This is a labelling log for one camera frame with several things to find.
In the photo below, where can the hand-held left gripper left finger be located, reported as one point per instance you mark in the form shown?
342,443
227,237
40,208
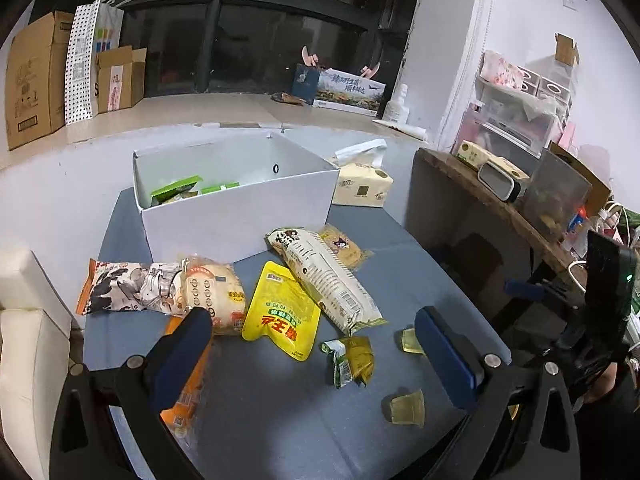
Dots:
184,355

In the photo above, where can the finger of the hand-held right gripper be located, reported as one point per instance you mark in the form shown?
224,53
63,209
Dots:
522,289

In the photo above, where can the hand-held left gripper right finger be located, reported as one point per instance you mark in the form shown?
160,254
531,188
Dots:
445,360

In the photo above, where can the clear jelly cup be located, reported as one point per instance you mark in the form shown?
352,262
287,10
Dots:
406,407
411,342

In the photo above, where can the orange sausage packet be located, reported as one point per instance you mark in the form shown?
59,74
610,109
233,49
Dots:
187,400

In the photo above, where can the clear bag of round breads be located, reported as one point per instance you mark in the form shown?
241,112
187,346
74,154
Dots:
215,290

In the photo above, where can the orange white illustrated snack packet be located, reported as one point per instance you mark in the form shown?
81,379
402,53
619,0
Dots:
125,287

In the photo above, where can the small green yellow snack packet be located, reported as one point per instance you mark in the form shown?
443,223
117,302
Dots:
352,360

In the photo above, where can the yellow snack pouch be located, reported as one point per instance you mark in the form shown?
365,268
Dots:
280,310

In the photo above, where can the long cream cracker packet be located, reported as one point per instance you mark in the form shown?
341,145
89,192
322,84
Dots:
325,280

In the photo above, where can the white cardboard box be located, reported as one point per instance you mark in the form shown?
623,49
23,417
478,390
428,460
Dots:
235,220

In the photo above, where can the small beige cartoon snack packet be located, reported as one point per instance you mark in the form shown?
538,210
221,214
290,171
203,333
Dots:
345,247

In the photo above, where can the clear plastic container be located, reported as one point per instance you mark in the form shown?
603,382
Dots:
555,195

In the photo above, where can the white alarm clock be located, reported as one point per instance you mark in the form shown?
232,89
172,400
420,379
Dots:
497,182

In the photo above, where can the blue tablecloth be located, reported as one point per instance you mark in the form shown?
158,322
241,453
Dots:
280,410

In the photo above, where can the wooden side table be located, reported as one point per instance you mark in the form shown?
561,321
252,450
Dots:
450,200

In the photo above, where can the yellow green tissue pack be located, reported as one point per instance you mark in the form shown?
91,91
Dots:
475,152

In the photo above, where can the white leather sofa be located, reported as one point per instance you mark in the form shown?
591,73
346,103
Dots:
30,350

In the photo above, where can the clear drawer organizer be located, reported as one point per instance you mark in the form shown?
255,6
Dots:
505,120

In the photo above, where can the flat green snack packet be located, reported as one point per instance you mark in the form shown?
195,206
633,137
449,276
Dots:
220,188

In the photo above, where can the cream tissue pack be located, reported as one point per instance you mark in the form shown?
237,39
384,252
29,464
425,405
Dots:
360,185

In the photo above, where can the white tube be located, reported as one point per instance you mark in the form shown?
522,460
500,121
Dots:
402,130

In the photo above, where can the pink floral pouch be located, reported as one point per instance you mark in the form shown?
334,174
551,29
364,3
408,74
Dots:
500,71

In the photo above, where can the white plastic bottle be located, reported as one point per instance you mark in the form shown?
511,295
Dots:
395,107

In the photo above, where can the tiny cardboard box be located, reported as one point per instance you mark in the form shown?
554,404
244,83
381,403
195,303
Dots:
566,51

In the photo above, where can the landscape printed box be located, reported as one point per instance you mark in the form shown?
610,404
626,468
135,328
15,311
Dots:
350,91

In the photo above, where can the pink hair clip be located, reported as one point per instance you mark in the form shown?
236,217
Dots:
371,70
310,57

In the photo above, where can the brown flat packet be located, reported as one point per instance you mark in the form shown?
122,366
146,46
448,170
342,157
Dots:
289,98

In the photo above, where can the small open cardboard box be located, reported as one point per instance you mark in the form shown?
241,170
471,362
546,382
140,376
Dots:
117,85

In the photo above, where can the dark blue box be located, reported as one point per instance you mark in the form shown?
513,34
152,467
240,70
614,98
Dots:
305,82

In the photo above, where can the polka dot paper bag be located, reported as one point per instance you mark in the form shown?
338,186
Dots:
80,70

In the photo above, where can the large brown cardboard box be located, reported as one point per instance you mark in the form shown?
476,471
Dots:
35,85

